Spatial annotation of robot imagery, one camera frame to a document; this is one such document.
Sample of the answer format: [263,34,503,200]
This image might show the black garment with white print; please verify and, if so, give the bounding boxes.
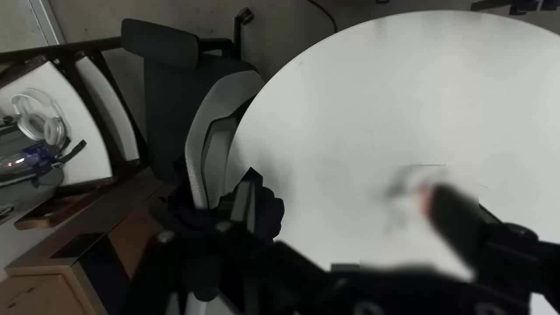
[142,52,259,183]

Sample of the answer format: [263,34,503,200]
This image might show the dark blue tool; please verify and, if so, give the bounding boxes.
[0,136,90,188]

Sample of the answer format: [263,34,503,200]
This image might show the black floor cable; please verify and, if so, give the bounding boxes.
[307,0,342,32]

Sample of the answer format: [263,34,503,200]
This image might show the grey office chair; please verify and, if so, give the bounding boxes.
[182,67,268,213]

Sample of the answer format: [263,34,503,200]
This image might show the white red-striped tea towel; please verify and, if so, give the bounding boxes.
[382,162,452,237]

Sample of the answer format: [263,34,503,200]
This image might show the clear glass object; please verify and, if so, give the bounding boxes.
[11,85,70,144]

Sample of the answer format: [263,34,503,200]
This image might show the dark framed white table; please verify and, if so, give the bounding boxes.
[0,36,149,193]

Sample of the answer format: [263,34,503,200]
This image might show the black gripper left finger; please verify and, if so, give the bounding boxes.
[217,165,287,241]

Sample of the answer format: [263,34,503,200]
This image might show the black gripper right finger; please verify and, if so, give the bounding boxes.
[427,181,541,284]

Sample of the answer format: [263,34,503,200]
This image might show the wooden cabinet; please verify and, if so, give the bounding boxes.
[0,167,177,315]

